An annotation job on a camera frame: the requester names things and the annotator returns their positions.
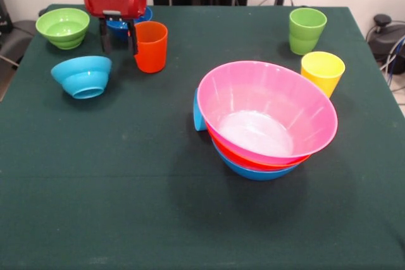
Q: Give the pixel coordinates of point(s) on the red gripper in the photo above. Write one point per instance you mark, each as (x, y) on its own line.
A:
(110, 4)

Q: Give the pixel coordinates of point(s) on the orange cup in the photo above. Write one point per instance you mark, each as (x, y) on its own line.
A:
(152, 52)

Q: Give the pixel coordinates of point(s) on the light blue ribbed bowl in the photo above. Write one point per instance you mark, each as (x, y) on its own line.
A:
(82, 74)

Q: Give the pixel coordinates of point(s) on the green ribbed bowl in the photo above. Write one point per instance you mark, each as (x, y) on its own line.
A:
(63, 26)

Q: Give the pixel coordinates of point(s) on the light blue cup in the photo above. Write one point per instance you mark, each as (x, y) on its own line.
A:
(199, 115)

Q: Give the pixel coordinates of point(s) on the large pink bowl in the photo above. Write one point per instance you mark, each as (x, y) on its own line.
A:
(269, 99)

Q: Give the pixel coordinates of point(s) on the large orange bowl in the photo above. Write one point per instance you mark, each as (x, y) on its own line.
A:
(240, 157)

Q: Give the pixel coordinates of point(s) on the green cup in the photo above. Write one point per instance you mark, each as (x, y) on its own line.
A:
(307, 29)

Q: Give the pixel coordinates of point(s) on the large blue bowl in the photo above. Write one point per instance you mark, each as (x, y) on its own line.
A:
(256, 173)

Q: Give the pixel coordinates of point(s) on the yellow cup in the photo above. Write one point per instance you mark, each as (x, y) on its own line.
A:
(321, 74)

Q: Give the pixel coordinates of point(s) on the dark blue ribbed bowl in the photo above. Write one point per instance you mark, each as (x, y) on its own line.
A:
(118, 28)

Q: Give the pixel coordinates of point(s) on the dark green tablecloth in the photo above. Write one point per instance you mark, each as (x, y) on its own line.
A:
(126, 187)

